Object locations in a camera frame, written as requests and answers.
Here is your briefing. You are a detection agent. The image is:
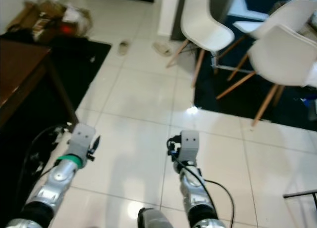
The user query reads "dark blue floor rug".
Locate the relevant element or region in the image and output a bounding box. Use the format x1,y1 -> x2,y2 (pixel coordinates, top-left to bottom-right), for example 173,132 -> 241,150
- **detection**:
193,5 -> 317,131

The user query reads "grey right robot leg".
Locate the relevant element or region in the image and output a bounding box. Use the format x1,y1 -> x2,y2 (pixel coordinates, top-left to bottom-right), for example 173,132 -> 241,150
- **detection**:
138,207 -> 174,228

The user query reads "black floor rug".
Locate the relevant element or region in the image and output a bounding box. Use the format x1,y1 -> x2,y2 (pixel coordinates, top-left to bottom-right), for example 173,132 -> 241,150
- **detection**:
0,33 -> 112,228

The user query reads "dark brown wooden table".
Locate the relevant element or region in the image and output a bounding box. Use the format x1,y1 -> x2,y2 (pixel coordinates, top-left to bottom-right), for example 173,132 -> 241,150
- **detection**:
0,39 -> 80,139

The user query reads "white chair with wooden legs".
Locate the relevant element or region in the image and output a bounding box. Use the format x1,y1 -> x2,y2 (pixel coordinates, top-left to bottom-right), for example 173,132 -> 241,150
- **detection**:
166,0 -> 248,88
215,24 -> 317,127
233,0 -> 317,39

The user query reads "white pillar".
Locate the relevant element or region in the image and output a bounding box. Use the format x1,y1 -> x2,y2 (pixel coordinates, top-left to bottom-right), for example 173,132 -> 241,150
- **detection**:
157,0 -> 184,41

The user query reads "dark metal bar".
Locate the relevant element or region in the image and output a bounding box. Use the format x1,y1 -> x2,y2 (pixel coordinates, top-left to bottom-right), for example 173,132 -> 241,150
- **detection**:
283,189 -> 317,199

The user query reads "brown cardboard box pile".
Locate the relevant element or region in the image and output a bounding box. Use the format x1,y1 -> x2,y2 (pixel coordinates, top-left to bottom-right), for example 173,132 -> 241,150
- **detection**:
6,0 -> 94,45

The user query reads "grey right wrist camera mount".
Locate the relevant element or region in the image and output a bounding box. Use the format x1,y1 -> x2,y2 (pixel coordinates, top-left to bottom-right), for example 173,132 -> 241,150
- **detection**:
178,130 -> 200,164

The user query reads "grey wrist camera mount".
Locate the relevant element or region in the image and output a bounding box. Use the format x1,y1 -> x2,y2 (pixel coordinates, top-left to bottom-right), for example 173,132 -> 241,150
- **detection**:
67,123 -> 97,162
178,130 -> 200,164

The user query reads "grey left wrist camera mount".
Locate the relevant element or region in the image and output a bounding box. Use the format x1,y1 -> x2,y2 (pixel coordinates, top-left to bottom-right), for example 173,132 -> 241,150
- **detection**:
67,123 -> 97,162

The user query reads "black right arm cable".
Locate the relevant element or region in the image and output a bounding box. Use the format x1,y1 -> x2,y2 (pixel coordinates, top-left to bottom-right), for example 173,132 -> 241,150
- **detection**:
171,154 -> 236,228

